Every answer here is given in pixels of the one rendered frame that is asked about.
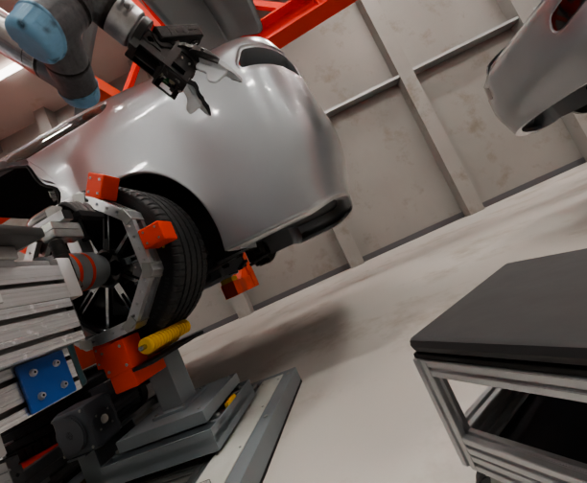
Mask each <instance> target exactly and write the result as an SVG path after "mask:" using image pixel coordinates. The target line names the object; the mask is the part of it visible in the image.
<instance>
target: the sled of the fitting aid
mask: <svg viewBox="0 0 587 483"><path fill-rule="evenodd" d="M254 397H255V392H254V390H253V388H252V385H251V383H250V380H249V379H247V380H245V381H242V382H240V383H238V385H237V386H236V387H235V388H234V390H233V391H232V392H231V393H230V395H229V396H228V397H227V398H226V399H225V401H224V402H223V403H222V405H221V406H220V407H219V408H218V410H217V411H216V412H215V413H214V414H213V416H212V417H211V418H210V419H209V421H208V422H207V423H204V424H202V425H197V426H194V427H192V428H189V429H186V430H183V431H181V432H179V433H176V434H173V435H170V436H168V437H165V438H162V439H159V440H157V441H154V442H151V443H148V444H146V445H144V446H141V447H138V448H134V449H131V450H128V451H125V452H123V453H119V450H118V449H117V450H116V451H115V452H116V454H115V455H114V456H113V457H111V458H110V459H109V460H108V461H107V462H106V463H105V464H104V465H102V466H101V467H100V468H99V470H100V472H101V475H102V477H103V480H104V482H105V483H125V482H128V481H131V480H133V479H136V478H139V477H142V476H145V475H148V474H151V473H154V472H158V471H161V470H164V469H167V468H170V467H172V466H175V465H178V464H181V463H184V462H187V461H190V460H193V459H196V458H199V457H202V456H204V455H207V454H210V453H213V452H216V451H219V450H220V449H221V448H222V446H223V444H224V443H225V441H226V440H227V438H228V436H229V435H230V433H231V432H232V430H233V429H234V427H235V426H236V424H238V422H239V420H240V419H241V417H242V416H243V414H244V413H245V411H246V410H247V408H248V406H249V404H250V403H251V401H252V400H253V398H254Z"/></svg>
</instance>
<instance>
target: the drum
mask: <svg viewBox="0 0 587 483"><path fill-rule="evenodd" d="M68 254H69V256H70V259H71V261H72V264H73V266H74V268H75V270H76V273H77V275H78V276H77V277H78V278H79V280H80V281H82V285H83V287H81V290H82V291H86V290H91V289H95V288H98V287H99V286H100V285H102V284H104V283H105V282H106V281H107V280H108V278H109V276H110V264H109V262H108V260H107V259H106V258H105V257H104V256H102V255H99V254H96V253H93V252H82V253H68ZM52 260H54V257H53V255H50V256H47V257H37V258H35V259H33V261H49V262H50V261H52Z"/></svg>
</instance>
